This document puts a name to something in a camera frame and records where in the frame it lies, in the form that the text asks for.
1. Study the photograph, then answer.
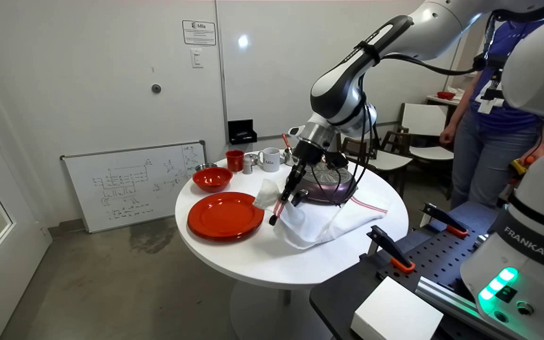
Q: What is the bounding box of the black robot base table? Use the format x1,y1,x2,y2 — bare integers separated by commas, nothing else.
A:
307,201,544,340

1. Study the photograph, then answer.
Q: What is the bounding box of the small wall label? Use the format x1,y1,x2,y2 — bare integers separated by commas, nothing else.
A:
188,48,205,73

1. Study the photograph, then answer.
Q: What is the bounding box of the black clamp with orange tip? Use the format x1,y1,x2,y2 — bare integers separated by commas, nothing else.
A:
364,224,417,277
421,201,472,241

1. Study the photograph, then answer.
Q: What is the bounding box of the red mug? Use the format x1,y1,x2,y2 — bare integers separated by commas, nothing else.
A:
224,150,245,175

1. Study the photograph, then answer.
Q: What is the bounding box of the aluminium rail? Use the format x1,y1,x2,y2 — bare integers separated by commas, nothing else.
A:
413,275,483,318

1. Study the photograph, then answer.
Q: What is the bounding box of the paper wall notice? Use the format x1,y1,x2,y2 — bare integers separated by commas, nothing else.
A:
179,18,218,48

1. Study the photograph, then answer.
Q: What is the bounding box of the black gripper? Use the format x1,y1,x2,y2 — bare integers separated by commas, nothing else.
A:
273,142,328,220

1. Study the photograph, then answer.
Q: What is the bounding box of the white towel with red stripes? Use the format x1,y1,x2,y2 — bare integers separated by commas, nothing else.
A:
252,178,388,254

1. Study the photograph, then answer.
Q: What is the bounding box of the white box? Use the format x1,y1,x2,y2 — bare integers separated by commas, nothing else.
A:
349,275,445,340

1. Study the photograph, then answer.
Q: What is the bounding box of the person hand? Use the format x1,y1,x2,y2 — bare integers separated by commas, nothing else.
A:
438,122,460,150

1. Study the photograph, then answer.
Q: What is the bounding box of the orange handheld device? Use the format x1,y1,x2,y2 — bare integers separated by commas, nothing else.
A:
511,154,538,180

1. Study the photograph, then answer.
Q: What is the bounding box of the red bowl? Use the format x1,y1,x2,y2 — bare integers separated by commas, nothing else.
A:
190,165,234,195

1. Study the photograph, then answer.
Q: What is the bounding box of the white door with glass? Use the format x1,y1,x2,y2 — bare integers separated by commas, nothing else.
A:
0,44,52,340

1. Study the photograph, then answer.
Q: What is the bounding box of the dark chair with white seat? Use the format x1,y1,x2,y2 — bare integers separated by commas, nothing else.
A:
341,129,413,176

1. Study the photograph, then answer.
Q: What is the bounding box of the small leaning whiteboard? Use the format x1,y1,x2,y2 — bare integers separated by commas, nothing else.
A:
60,139,209,235

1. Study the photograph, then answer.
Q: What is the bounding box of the black wall tray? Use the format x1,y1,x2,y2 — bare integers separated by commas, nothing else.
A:
226,118,258,146

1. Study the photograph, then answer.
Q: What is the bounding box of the red plate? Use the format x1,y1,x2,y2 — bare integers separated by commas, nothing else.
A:
184,192,266,244

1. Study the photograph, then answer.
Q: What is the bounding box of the person in blue shirt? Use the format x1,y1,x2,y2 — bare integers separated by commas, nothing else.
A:
438,18,544,210

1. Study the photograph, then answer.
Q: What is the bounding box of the white mug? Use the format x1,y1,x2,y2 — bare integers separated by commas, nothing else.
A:
256,146,283,175

